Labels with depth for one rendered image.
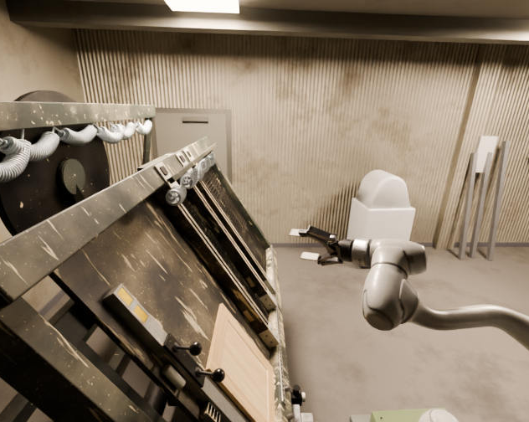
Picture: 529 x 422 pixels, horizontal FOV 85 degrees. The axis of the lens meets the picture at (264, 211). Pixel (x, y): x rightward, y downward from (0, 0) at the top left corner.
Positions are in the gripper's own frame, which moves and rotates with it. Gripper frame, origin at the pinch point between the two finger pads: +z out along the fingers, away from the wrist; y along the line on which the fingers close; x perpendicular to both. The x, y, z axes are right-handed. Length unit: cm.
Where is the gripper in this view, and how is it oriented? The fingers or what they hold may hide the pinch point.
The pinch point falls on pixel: (299, 244)
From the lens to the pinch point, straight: 108.2
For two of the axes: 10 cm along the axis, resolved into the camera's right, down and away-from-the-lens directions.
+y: 3.7, 7.0, 6.1
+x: 4.1, -7.1, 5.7
